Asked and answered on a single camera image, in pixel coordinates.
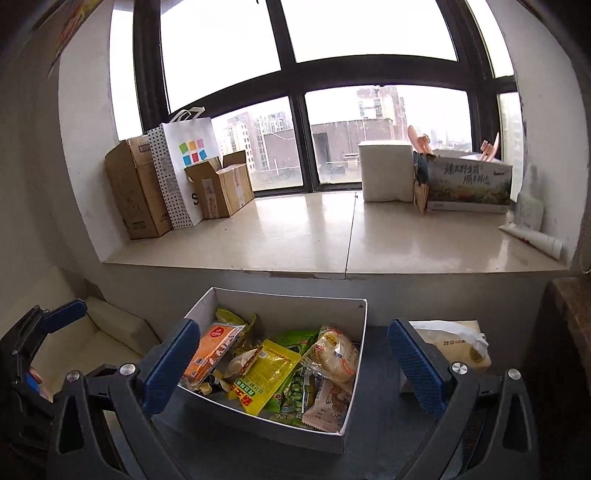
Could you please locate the bread in clear wrapper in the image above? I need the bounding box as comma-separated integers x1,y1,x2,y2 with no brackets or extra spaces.
301,325,360,385

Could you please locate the white plastic packet on sill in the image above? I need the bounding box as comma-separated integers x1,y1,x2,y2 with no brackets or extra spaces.
514,164,544,231

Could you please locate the printed landscape gift box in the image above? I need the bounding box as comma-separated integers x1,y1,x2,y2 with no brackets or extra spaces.
413,152,513,214

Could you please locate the tissue paper pack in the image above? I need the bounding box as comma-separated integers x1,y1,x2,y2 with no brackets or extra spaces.
410,320,492,373

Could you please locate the orange cracker pack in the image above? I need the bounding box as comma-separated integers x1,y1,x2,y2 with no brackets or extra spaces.
183,322,245,388

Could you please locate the yellow snack bag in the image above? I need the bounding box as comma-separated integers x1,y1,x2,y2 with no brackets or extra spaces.
229,339,301,416

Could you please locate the cream brown snack packet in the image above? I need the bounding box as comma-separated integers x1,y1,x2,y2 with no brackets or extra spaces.
223,346,262,379

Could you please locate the open small cardboard box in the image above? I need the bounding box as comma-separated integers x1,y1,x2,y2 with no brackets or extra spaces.
184,150,254,220

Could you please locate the white foam box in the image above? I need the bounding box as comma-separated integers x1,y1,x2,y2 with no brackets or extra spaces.
359,140,414,203

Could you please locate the white cardboard storage box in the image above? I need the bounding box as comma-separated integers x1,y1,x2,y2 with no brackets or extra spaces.
178,287,368,454

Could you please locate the rolled white paper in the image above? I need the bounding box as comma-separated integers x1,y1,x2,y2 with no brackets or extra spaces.
498,222,563,261

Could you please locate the pale illustrated snack packet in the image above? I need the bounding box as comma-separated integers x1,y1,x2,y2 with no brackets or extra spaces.
301,379,352,433

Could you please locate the cream sofa cushion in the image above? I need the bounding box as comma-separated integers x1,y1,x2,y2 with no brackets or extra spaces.
0,267,160,398

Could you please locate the white dotted paper bag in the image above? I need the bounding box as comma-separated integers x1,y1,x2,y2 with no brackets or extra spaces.
147,107,219,229

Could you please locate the dark yellow snack packet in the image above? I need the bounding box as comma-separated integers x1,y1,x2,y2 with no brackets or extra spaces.
215,308,257,354

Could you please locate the tall brown cardboard box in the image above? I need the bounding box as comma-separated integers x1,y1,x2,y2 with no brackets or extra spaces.
104,135,172,240

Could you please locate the light green snack bag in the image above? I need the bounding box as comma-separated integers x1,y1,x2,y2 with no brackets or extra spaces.
270,330,318,356

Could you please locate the green pea snack bag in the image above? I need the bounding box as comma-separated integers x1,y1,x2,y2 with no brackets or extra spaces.
270,366,324,428

